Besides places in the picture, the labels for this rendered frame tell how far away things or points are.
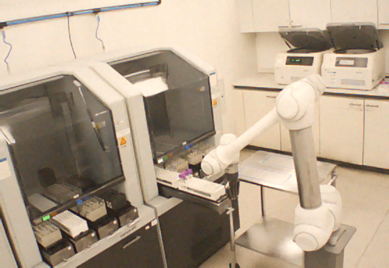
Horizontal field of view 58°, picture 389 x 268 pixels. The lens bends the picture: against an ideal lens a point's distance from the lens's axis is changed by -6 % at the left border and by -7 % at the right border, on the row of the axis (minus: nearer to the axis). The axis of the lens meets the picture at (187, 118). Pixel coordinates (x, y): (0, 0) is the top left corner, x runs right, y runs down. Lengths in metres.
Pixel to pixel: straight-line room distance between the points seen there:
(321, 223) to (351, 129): 2.56
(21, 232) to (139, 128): 0.90
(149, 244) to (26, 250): 0.78
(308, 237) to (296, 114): 0.55
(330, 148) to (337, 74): 0.86
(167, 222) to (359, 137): 2.45
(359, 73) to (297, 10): 1.07
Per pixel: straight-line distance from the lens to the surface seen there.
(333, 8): 4.36
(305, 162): 1.64
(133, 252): 2.37
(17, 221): 1.99
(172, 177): 2.43
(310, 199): 1.71
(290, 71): 4.35
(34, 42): 3.11
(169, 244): 2.57
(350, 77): 4.09
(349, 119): 4.19
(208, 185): 2.26
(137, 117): 2.26
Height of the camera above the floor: 1.89
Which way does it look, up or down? 17 degrees down
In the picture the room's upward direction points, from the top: 7 degrees counter-clockwise
